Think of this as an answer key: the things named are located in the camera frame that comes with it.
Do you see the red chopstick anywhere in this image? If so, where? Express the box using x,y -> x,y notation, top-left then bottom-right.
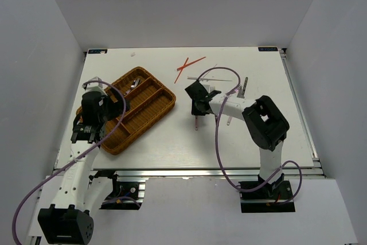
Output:
176,56 -> 206,71
174,57 -> 189,84

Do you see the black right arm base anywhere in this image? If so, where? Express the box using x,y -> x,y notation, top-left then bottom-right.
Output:
240,181 -> 296,213

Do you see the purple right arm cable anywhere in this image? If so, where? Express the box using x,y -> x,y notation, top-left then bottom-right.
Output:
197,67 -> 303,205

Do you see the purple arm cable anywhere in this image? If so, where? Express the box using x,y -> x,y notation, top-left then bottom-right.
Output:
197,67 -> 303,205
11,80 -> 127,245

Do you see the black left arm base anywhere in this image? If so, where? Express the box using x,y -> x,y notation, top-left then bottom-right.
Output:
89,170 -> 145,211

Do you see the brown wicker divided tray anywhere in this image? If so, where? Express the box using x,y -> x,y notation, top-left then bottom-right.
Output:
71,67 -> 176,155

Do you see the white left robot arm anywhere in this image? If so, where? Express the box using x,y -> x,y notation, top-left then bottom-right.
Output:
37,87 -> 128,244

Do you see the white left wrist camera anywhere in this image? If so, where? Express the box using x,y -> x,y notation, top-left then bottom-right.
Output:
82,77 -> 104,94

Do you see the silver spoon pink handle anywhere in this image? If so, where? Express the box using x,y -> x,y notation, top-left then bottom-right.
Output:
125,78 -> 141,95

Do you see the silver knife pink handle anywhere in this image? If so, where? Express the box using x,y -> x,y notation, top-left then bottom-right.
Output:
227,116 -> 233,126

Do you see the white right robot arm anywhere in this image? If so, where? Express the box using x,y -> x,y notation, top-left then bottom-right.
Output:
185,81 -> 290,199

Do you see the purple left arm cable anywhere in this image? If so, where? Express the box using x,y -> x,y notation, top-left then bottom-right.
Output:
11,80 -> 127,245

